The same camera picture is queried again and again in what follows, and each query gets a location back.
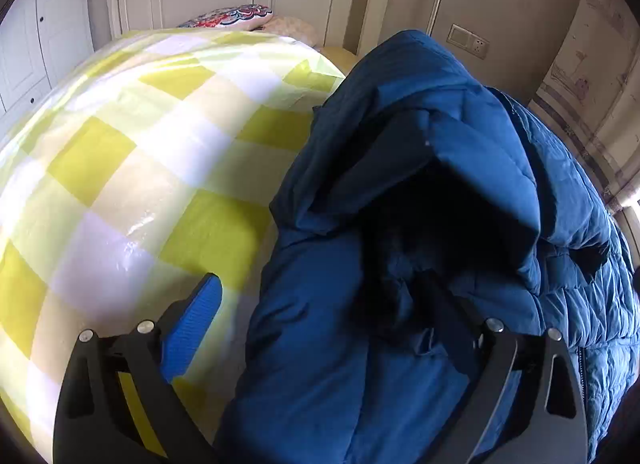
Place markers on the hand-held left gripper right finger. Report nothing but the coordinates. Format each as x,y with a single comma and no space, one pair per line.
461,336

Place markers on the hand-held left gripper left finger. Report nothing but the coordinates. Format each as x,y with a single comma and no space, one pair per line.
197,324

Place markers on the blue down jacket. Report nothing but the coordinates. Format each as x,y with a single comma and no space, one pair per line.
350,194

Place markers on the yellow checked bed cover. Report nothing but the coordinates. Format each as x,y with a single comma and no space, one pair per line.
125,144

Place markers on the patterned curtain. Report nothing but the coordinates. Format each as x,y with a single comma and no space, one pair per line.
590,69

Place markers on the yellow bed sheet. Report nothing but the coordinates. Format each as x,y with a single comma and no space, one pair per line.
342,57

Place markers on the colourful patterned pillow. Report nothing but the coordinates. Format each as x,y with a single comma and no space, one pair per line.
235,14

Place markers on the beige pillow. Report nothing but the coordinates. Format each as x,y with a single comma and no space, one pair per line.
296,27

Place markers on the white wardrobe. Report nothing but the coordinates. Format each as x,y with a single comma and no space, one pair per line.
40,34

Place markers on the white wall socket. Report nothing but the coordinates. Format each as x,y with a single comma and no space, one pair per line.
478,47

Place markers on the white wall switch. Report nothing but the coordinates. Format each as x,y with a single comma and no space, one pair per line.
458,36

